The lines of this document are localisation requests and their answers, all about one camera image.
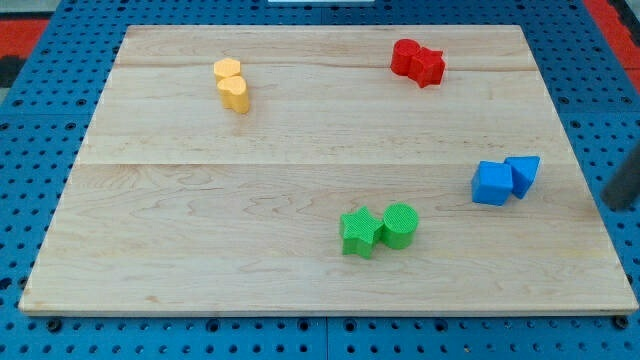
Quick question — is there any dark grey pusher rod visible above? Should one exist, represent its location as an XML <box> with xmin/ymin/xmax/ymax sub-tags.
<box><xmin>600</xmin><ymin>145</ymin><xmax>639</xmax><ymax>210</ymax></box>

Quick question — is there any red star block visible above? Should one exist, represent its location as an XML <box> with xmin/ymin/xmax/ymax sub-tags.
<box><xmin>408</xmin><ymin>47</ymin><xmax>446</xmax><ymax>88</ymax></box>

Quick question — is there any green star block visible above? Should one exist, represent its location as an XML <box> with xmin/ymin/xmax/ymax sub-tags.
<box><xmin>339</xmin><ymin>206</ymin><xmax>383</xmax><ymax>259</ymax></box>

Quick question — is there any blue triangle block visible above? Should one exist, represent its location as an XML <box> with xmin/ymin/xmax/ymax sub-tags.
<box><xmin>504</xmin><ymin>156</ymin><xmax>541</xmax><ymax>199</ymax></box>

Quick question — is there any blue cube block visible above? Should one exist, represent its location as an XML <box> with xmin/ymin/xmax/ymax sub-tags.
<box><xmin>471</xmin><ymin>161</ymin><xmax>514</xmax><ymax>206</ymax></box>

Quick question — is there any green cylinder block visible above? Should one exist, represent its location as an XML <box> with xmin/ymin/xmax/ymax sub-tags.
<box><xmin>381</xmin><ymin>203</ymin><xmax>419</xmax><ymax>250</ymax></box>

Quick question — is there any red cylinder block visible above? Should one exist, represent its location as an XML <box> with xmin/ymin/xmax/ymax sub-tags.
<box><xmin>390</xmin><ymin>38</ymin><xmax>421</xmax><ymax>76</ymax></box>

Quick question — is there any yellow heart block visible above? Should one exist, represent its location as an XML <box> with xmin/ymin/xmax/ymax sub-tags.
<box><xmin>217</xmin><ymin>75</ymin><xmax>250</xmax><ymax>114</ymax></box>

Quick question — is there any yellow hexagon block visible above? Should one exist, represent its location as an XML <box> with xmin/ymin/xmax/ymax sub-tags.
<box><xmin>213</xmin><ymin>58</ymin><xmax>241</xmax><ymax>83</ymax></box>

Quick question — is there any light wooden board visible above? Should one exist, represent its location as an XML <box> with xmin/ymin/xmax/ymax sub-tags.
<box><xmin>19</xmin><ymin>25</ymin><xmax>638</xmax><ymax>317</ymax></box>

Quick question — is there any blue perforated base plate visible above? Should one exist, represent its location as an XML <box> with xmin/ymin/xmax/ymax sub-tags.
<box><xmin>1</xmin><ymin>0</ymin><xmax>639</xmax><ymax>359</ymax></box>

